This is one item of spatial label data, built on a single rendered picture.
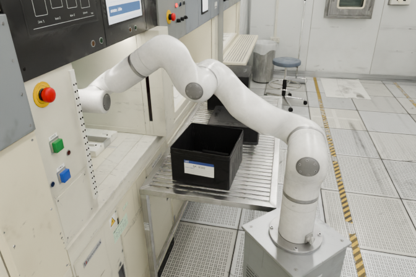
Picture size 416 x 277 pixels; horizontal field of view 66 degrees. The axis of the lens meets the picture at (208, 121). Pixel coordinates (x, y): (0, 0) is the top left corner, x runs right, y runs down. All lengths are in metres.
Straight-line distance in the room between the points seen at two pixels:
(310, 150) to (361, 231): 1.65
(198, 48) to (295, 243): 2.13
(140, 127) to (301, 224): 0.93
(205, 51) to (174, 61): 2.00
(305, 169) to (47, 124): 0.72
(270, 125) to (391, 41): 4.89
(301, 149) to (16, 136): 0.73
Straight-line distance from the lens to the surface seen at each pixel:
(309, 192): 1.09
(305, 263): 1.20
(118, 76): 1.09
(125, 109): 1.68
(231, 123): 1.80
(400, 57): 5.89
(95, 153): 1.55
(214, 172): 1.40
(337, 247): 1.28
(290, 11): 5.50
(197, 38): 2.96
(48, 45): 0.94
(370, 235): 2.55
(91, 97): 1.19
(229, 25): 4.42
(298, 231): 1.19
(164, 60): 0.99
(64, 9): 1.00
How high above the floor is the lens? 1.63
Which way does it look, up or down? 25 degrees down
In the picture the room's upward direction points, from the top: 1 degrees counter-clockwise
